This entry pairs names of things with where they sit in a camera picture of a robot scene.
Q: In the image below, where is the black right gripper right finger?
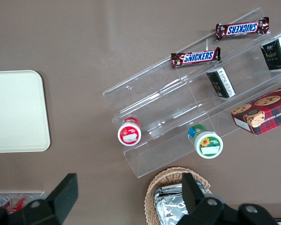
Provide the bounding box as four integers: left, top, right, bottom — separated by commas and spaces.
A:
177, 172, 240, 225

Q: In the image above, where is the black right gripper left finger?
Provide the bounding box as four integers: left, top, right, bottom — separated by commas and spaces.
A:
7, 173, 79, 225

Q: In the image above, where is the foil wrapped sandwich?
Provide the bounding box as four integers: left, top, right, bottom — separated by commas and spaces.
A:
155, 195, 190, 225
153, 183, 208, 200

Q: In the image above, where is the woven wicker basket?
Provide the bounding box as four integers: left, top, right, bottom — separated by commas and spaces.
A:
144, 166, 213, 225

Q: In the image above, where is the cream plastic tray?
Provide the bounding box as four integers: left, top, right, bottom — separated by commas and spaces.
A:
0, 69, 51, 154

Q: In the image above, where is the clear plastic can holder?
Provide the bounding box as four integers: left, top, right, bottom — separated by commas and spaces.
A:
0, 191, 46, 215

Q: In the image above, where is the red soda can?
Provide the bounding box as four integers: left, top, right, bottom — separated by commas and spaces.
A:
0, 195, 13, 210
7, 195, 35, 215

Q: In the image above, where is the green jar with sunflower lid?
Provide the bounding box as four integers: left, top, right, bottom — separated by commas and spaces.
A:
187, 124, 224, 159

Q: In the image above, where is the red lidded small jar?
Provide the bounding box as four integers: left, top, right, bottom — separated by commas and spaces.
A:
117, 117, 142, 147

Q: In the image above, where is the clear acrylic tiered display shelf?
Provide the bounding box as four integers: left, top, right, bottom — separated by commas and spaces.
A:
102, 7, 281, 179

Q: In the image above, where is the red tartan cookie box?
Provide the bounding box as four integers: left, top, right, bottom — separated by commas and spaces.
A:
231, 82, 281, 136

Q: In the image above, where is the small dark tea box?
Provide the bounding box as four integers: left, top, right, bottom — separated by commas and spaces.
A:
206, 67, 237, 99
260, 35, 281, 71

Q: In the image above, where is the Snickers chocolate bar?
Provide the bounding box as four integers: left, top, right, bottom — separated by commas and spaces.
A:
215, 16, 270, 41
170, 46, 222, 68

